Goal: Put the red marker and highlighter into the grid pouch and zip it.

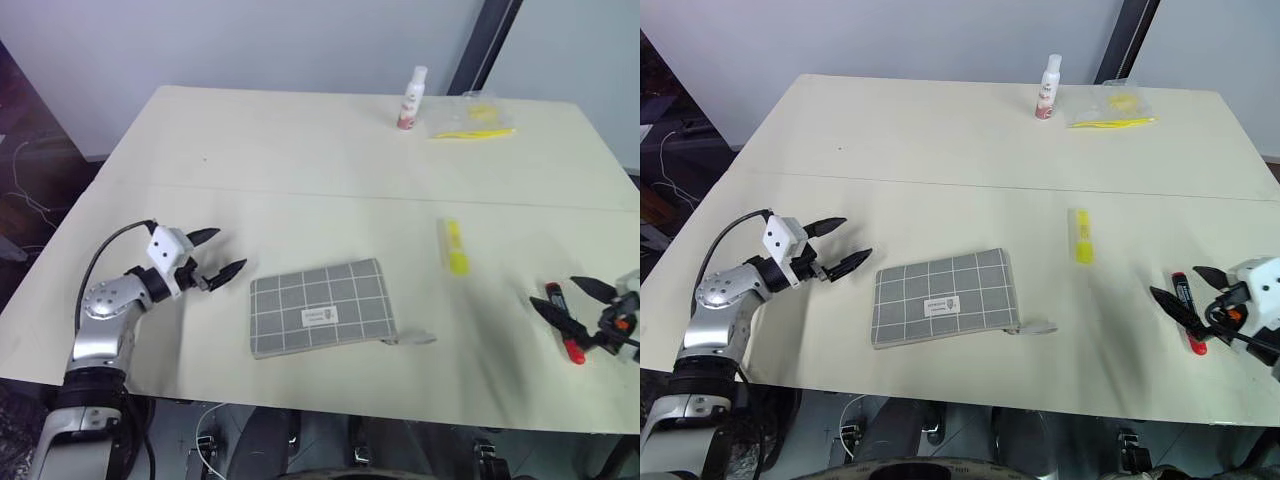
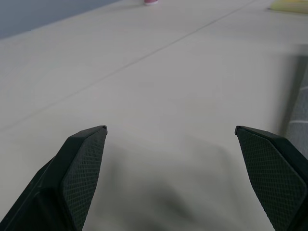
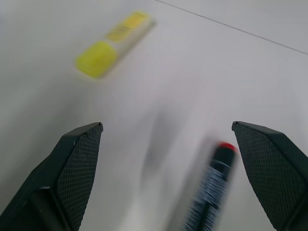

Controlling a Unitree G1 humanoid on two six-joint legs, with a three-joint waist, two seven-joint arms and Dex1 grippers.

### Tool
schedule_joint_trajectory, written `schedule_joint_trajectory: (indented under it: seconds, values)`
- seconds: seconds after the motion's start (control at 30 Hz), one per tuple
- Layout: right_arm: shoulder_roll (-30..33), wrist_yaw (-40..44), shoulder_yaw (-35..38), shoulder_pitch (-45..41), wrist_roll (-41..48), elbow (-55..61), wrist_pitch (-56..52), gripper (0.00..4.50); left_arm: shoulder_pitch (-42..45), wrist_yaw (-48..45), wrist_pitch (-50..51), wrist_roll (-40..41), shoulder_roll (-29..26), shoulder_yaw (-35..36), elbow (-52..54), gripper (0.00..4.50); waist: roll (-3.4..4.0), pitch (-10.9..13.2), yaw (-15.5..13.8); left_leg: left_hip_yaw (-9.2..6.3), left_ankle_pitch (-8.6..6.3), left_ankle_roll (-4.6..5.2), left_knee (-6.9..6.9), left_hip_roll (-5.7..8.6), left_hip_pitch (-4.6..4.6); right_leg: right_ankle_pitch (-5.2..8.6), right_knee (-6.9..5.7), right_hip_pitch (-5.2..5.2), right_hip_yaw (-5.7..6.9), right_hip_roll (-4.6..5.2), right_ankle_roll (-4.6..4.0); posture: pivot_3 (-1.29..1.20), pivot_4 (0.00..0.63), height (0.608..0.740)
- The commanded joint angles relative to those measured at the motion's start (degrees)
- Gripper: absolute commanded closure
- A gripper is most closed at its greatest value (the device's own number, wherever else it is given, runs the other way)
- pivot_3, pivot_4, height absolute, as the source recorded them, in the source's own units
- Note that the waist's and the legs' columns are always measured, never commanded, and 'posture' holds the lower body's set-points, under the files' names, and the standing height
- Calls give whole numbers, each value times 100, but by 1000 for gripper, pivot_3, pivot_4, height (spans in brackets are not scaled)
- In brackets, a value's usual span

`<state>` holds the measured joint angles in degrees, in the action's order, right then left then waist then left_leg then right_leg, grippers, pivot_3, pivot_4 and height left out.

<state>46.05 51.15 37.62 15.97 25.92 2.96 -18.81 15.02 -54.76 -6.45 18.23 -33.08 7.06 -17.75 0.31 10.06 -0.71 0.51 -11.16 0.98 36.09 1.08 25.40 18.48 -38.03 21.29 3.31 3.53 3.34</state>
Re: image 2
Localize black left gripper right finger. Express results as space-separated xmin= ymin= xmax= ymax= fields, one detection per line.
xmin=234 ymin=125 xmax=308 ymax=231

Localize grey fabric item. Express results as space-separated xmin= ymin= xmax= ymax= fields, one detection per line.
xmin=279 ymin=54 xmax=308 ymax=154

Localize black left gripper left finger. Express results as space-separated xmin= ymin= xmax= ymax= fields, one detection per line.
xmin=0 ymin=125 xmax=108 ymax=231

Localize yellow flat pad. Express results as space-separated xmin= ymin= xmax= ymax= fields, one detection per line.
xmin=268 ymin=0 xmax=308 ymax=13

